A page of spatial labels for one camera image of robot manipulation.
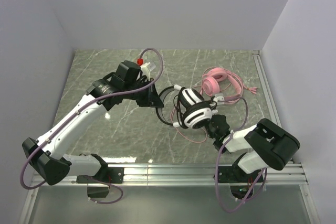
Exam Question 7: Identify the white and black headphones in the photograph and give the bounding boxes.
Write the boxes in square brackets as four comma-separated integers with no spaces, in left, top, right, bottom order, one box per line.
[156,84,219,129]

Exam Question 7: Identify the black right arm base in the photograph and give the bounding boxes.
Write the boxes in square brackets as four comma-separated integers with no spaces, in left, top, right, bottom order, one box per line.
[214,166,265,200]

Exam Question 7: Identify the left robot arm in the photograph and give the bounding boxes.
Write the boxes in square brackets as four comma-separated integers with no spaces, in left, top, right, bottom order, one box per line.
[22,60,163,185]

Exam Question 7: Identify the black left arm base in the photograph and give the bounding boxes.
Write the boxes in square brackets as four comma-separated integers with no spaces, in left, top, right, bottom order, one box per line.
[76,166,124,200]

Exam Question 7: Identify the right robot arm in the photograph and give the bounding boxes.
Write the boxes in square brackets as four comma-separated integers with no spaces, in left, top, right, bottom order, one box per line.
[205,115,300,177]

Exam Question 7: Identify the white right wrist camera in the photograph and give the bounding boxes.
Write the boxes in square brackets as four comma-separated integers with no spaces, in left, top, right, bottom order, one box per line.
[213,93,225,104]

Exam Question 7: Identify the aluminium right side rail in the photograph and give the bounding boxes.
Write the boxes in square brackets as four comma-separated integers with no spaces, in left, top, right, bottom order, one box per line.
[251,50,292,162]

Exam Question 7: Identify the aluminium rail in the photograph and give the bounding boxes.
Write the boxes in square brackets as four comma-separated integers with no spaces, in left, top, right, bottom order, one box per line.
[251,50,292,162]
[31,163,308,187]

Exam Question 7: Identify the aluminium front rail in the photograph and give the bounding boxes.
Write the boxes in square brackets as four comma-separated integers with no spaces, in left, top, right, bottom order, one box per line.
[31,163,308,187]

